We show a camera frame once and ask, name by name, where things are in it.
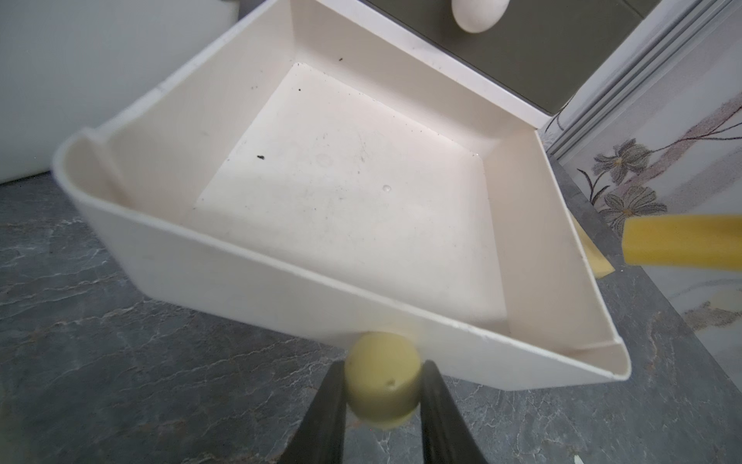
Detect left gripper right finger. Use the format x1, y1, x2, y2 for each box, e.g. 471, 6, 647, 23
420, 361, 488, 464

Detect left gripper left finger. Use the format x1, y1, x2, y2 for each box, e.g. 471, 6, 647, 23
278, 361, 347, 464

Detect yellow green-backed sponge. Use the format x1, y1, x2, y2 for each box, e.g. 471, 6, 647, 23
571, 217, 614, 280

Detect green three-drawer cabinet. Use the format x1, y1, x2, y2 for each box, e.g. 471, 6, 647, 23
52, 1, 632, 391

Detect bright yellow sponge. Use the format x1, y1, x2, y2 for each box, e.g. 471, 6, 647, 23
621, 215, 741, 272

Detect blue lid storage box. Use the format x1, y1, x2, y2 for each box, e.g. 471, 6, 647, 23
1, 1, 239, 182

